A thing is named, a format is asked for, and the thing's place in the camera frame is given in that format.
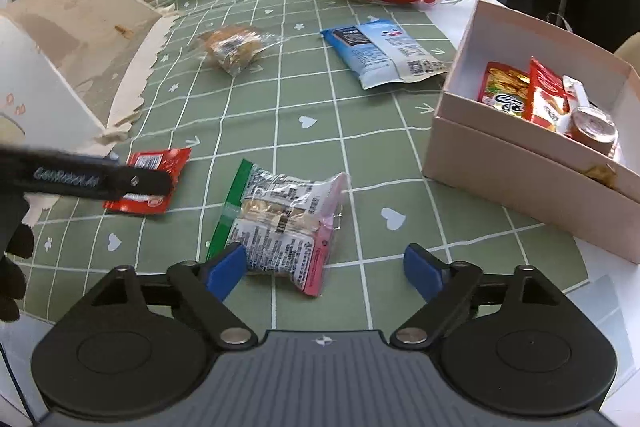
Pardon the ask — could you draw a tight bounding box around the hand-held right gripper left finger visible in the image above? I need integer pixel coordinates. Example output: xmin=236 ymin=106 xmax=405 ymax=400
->
xmin=75 ymin=243 xmax=258 ymax=350

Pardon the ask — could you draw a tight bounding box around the person's left hand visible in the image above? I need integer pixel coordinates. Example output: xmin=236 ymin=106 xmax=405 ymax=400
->
xmin=0 ymin=194 xmax=36 ymax=323

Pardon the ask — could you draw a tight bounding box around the clear cracker packet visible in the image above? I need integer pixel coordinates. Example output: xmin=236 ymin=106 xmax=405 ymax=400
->
xmin=206 ymin=158 xmax=347 ymax=298

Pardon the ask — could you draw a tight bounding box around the small red candy packet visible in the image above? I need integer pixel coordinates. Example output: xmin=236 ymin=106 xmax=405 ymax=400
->
xmin=103 ymin=148 xmax=192 ymax=215

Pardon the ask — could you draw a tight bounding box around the white box lid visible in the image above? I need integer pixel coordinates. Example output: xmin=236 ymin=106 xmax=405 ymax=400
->
xmin=7 ymin=0 xmax=177 ymax=158

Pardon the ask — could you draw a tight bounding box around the clear bread packet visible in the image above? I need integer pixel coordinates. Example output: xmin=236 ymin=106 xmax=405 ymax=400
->
xmin=192 ymin=25 xmax=283 ymax=76

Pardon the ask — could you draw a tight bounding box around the shiny red snack packet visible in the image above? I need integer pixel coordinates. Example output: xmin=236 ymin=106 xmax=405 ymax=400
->
xmin=525 ymin=57 xmax=572 ymax=132

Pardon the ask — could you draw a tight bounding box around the pink cardboard box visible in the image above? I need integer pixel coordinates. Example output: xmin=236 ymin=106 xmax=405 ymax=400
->
xmin=422 ymin=0 xmax=640 ymax=265

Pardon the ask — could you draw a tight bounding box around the brown jelly cup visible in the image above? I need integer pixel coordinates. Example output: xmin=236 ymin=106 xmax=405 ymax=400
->
xmin=565 ymin=106 xmax=620 ymax=156

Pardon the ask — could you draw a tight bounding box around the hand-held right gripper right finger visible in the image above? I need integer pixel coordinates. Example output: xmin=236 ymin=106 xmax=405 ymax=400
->
xmin=390 ymin=243 xmax=571 ymax=350

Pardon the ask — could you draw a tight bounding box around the blue white snack packet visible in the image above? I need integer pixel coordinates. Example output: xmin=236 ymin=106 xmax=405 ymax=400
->
xmin=320 ymin=19 xmax=453 ymax=91

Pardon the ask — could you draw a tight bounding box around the red yellow snack packet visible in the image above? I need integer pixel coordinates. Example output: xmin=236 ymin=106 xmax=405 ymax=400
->
xmin=477 ymin=62 xmax=532 ymax=120

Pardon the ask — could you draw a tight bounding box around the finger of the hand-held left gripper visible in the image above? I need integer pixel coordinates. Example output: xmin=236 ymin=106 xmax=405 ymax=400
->
xmin=0 ymin=146 xmax=174 ymax=204

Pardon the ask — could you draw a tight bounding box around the white printed carton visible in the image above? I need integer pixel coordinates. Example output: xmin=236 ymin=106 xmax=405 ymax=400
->
xmin=0 ymin=14 xmax=108 ymax=155

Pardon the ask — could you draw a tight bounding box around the green checked tablecloth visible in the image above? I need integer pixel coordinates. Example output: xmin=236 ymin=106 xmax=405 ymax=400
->
xmin=0 ymin=0 xmax=588 ymax=343

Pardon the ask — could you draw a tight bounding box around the white plastic spoon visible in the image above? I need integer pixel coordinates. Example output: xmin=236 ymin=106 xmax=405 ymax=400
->
xmin=562 ymin=76 xmax=591 ymax=120

